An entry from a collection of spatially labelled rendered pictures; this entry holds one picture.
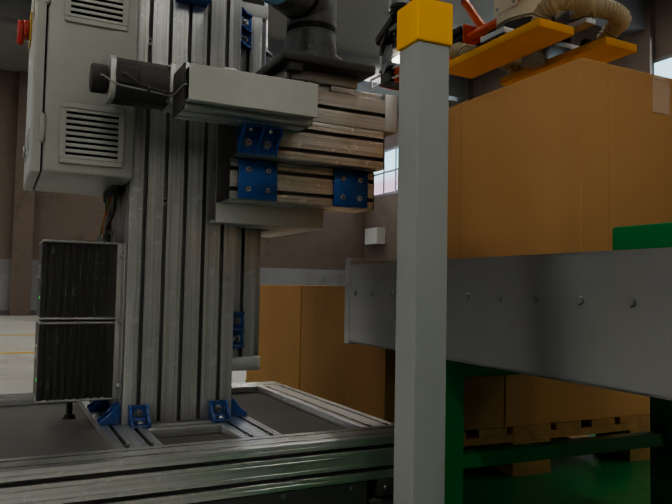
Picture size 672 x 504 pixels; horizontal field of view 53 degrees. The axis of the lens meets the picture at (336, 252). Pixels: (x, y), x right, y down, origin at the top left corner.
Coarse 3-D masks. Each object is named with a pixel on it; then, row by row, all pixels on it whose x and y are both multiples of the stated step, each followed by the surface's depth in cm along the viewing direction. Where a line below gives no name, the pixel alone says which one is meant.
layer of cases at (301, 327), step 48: (288, 288) 245; (336, 288) 208; (288, 336) 243; (336, 336) 207; (288, 384) 241; (336, 384) 205; (384, 384) 179; (480, 384) 192; (528, 384) 199; (576, 384) 207
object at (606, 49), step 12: (576, 48) 152; (588, 48) 149; (600, 48) 147; (612, 48) 147; (624, 48) 147; (636, 48) 149; (552, 60) 158; (564, 60) 155; (600, 60) 155; (612, 60) 154; (516, 72) 169; (528, 72) 165; (540, 72) 164; (504, 84) 174
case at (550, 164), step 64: (576, 64) 119; (448, 128) 152; (512, 128) 133; (576, 128) 118; (640, 128) 124; (448, 192) 151; (512, 192) 132; (576, 192) 118; (640, 192) 124; (448, 256) 150
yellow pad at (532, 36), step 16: (512, 32) 143; (528, 32) 140; (544, 32) 139; (560, 32) 139; (480, 48) 152; (496, 48) 149; (512, 48) 149; (528, 48) 148; (464, 64) 160; (480, 64) 159; (496, 64) 159
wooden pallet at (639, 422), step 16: (640, 416) 218; (464, 432) 188; (480, 432) 191; (496, 432) 193; (512, 432) 196; (528, 432) 198; (544, 432) 201; (560, 432) 203; (576, 432) 206; (592, 432) 209; (608, 432) 223; (624, 432) 217; (464, 448) 220; (640, 448) 217; (512, 464) 195; (528, 464) 198; (544, 464) 200
